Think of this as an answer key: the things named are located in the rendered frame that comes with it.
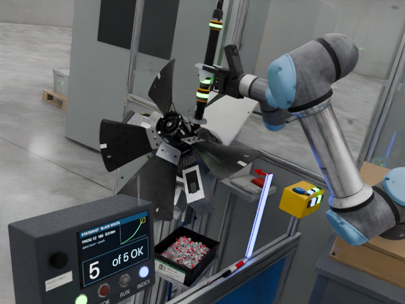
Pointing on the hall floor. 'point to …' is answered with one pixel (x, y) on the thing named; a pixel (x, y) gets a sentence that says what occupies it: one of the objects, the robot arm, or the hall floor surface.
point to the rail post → (284, 277)
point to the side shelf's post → (224, 231)
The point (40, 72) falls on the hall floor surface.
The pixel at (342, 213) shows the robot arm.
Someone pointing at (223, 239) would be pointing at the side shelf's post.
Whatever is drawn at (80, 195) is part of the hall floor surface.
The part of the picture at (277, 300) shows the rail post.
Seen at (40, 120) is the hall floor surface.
